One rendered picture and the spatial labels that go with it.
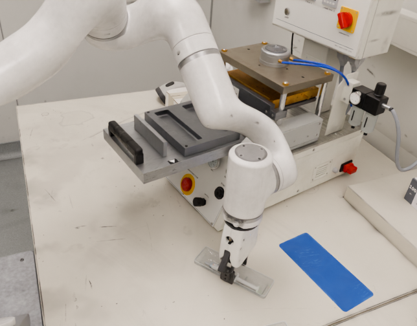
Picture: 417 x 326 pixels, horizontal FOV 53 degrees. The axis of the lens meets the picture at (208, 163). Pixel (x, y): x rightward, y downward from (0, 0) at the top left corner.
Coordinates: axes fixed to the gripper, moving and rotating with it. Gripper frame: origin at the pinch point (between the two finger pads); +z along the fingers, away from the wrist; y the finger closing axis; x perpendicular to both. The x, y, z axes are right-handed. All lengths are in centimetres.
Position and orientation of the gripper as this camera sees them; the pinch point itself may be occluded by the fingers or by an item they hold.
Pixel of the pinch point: (234, 266)
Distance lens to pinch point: 98.5
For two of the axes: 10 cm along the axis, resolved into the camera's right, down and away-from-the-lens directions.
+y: 5.2, -4.6, 7.2
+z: -0.7, 8.2, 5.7
